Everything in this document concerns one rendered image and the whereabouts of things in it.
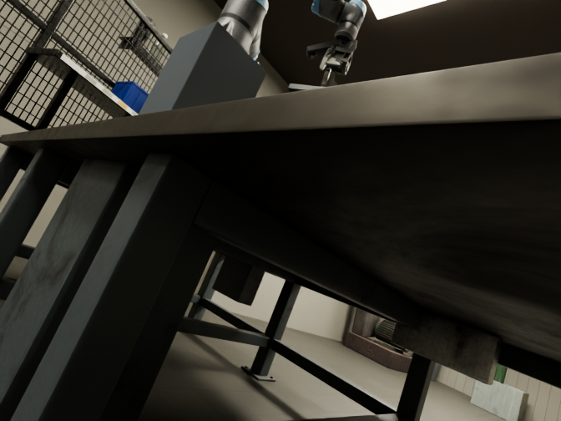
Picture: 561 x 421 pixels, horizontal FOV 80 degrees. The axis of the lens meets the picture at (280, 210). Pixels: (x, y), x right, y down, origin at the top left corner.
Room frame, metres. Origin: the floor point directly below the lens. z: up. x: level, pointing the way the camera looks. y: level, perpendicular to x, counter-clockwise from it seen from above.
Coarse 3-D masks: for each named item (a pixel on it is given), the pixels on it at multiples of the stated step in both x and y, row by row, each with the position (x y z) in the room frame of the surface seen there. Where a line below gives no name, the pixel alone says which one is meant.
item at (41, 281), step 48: (96, 192) 0.75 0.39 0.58; (48, 240) 0.85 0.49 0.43; (96, 240) 0.70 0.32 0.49; (192, 240) 0.85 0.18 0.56; (48, 288) 0.73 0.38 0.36; (192, 288) 0.89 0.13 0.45; (0, 336) 0.82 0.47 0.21; (48, 336) 0.70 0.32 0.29; (144, 336) 0.84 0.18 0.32; (0, 384) 0.72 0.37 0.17; (144, 384) 0.88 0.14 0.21
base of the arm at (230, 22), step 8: (224, 16) 0.85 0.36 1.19; (232, 16) 0.84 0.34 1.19; (224, 24) 0.84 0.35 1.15; (232, 24) 0.84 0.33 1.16; (240, 24) 0.85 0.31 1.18; (248, 24) 0.86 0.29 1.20; (232, 32) 0.83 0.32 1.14; (240, 32) 0.85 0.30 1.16; (248, 32) 0.87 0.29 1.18; (240, 40) 0.85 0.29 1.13; (248, 40) 0.87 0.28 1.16; (248, 48) 0.88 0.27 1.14
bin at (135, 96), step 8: (120, 88) 1.55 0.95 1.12; (128, 88) 1.51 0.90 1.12; (136, 88) 1.52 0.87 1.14; (120, 96) 1.52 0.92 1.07; (128, 96) 1.51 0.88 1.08; (136, 96) 1.53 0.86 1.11; (144, 96) 1.56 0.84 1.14; (128, 104) 1.52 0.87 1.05; (136, 104) 1.55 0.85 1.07; (136, 112) 1.56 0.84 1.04
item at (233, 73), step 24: (216, 24) 0.76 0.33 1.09; (192, 48) 0.81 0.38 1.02; (216, 48) 0.78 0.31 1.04; (240, 48) 0.82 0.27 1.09; (168, 72) 0.86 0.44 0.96; (192, 72) 0.76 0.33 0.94; (216, 72) 0.80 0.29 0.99; (240, 72) 0.85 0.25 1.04; (264, 72) 0.89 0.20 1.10; (168, 96) 0.80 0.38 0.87; (192, 96) 0.78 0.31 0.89; (216, 96) 0.82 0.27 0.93; (240, 96) 0.87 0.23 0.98
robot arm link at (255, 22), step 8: (232, 0) 0.85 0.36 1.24; (240, 0) 0.84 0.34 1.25; (248, 0) 0.85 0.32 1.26; (256, 0) 0.85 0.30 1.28; (264, 0) 0.87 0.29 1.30; (224, 8) 0.87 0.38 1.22; (232, 8) 0.85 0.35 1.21; (240, 8) 0.84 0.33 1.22; (248, 8) 0.85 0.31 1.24; (256, 8) 0.86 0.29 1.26; (264, 8) 0.88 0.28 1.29; (240, 16) 0.85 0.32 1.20; (248, 16) 0.85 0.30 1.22; (256, 16) 0.87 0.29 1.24; (264, 16) 0.91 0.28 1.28; (256, 24) 0.88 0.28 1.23; (256, 32) 0.91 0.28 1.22; (256, 40) 0.98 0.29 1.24
